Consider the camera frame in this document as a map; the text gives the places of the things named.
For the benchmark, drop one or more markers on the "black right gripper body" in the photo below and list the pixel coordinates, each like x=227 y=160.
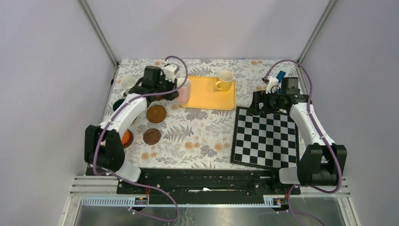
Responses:
x=272 y=102

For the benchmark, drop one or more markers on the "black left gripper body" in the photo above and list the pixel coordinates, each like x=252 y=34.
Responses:
x=164 y=85

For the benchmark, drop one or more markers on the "white and blue mug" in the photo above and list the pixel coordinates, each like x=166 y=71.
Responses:
x=127 y=83

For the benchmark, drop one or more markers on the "brown coaster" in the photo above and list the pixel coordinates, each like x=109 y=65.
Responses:
x=156 y=114
x=130 y=140

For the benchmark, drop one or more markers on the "pink mug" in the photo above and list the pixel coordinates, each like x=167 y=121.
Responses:
x=184 y=93

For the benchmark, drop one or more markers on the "dark green mug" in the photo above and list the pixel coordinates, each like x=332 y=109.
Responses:
x=117 y=104

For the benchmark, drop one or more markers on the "yellow plastic tray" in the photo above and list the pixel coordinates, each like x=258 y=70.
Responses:
x=205 y=95

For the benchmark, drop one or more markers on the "dark wood grain coaster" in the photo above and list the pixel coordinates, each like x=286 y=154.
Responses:
x=151 y=136

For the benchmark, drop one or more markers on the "orange mug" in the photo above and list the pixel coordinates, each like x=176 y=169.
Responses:
x=126 y=138

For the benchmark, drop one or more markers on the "yellow mug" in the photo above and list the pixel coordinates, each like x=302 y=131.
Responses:
x=225 y=81

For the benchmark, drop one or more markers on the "brown coaster bottom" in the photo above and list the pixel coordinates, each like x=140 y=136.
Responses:
x=130 y=140

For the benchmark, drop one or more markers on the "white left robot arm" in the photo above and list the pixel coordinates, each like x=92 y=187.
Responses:
x=103 y=146

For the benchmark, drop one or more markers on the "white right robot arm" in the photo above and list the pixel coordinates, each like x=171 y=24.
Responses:
x=323 y=161

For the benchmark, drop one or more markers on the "black white chessboard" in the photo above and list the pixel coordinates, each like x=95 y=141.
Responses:
x=265 y=141

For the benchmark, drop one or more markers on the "floral tablecloth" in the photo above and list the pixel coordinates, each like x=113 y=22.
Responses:
x=198 y=138

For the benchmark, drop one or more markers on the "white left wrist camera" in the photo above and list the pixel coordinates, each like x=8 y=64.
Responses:
x=170 y=71

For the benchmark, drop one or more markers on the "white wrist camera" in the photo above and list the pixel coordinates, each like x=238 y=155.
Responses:
x=272 y=84
x=170 y=71

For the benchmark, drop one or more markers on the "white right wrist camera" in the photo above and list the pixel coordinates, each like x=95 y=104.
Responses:
x=272 y=84

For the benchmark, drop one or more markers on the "left aluminium frame post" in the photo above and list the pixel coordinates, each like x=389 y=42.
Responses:
x=98 y=31

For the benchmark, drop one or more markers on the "aluminium frame post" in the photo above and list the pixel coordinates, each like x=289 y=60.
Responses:
x=98 y=31
x=324 y=16

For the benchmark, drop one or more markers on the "right aluminium frame post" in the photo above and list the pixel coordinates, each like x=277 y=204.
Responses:
x=324 y=16

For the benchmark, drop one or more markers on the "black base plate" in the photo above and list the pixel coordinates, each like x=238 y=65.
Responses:
x=207 y=186

